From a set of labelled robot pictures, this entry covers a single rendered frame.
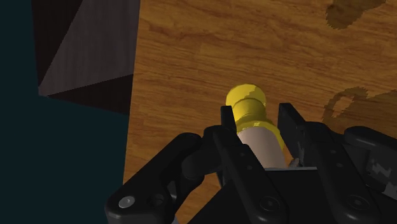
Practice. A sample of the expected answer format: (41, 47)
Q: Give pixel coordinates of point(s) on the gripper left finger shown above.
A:
(238, 155)

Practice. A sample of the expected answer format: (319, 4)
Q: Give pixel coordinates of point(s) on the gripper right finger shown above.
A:
(328, 155)

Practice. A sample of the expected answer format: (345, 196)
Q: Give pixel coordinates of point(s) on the yellow capped beige bottle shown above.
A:
(252, 111)

